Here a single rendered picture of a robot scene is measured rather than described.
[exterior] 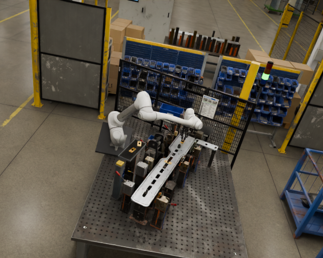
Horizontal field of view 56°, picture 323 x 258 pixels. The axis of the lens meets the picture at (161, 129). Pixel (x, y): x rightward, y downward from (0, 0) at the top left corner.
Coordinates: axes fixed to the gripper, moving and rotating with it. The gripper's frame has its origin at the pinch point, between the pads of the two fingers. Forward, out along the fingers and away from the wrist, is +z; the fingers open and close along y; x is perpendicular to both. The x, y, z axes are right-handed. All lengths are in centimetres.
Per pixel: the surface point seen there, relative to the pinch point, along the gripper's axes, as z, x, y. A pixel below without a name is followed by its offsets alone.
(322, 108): 5, 257, 171
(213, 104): -30, 55, 15
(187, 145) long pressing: 5.0, -1.4, 7.0
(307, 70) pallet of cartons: -28, 347, 132
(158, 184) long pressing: 5, -85, 5
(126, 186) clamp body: 1, -109, -17
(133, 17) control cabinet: 20, 575, -372
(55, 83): 51, 101, -274
